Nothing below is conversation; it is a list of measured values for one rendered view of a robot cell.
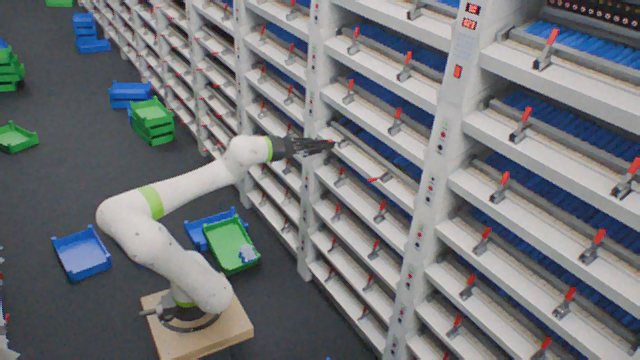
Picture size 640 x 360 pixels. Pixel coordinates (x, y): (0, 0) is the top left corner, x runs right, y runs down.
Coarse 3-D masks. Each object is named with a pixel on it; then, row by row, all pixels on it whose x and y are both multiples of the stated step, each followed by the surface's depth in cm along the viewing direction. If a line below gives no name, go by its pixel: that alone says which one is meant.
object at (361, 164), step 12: (324, 120) 200; (336, 120) 201; (324, 132) 200; (336, 144) 193; (348, 156) 186; (360, 156) 185; (360, 168) 181; (372, 168) 178; (396, 180) 171; (384, 192) 174; (396, 192) 167; (408, 192) 166; (408, 204) 162
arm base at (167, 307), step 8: (168, 296) 186; (160, 304) 184; (168, 304) 183; (176, 304) 183; (144, 312) 181; (152, 312) 182; (160, 312) 182; (168, 312) 182; (176, 312) 184; (184, 312) 183; (192, 312) 183; (200, 312) 185; (168, 320) 182; (184, 320) 184; (192, 320) 184
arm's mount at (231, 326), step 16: (144, 304) 190; (160, 320) 183; (176, 320) 184; (208, 320) 185; (224, 320) 185; (240, 320) 186; (160, 336) 177; (176, 336) 178; (192, 336) 178; (208, 336) 178; (224, 336) 179; (240, 336) 182; (160, 352) 171; (176, 352) 172; (192, 352) 173; (208, 352) 178
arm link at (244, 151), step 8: (240, 136) 163; (248, 136) 165; (232, 144) 162; (240, 144) 161; (248, 144) 161; (256, 144) 163; (264, 144) 165; (232, 152) 161; (240, 152) 160; (248, 152) 161; (256, 152) 163; (264, 152) 165; (224, 160) 168; (232, 160) 163; (240, 160) 161; (248, 160) 162; (256, 160) 165; (264, 160) 167; (232, 168) 167; (240, 168) 166; (248, 168) 168
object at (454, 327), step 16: (432, 288) 174; (416, 304) 174; (432, 304) 173; (448, 304) 170; (432, 320) 170; (448, 320) 168; (464, 320) 165; (448, 336) 164; (464, 336) 162; (480, 336) 160; (464, 352) 159; (480, 352) 158; (496, 352) 155
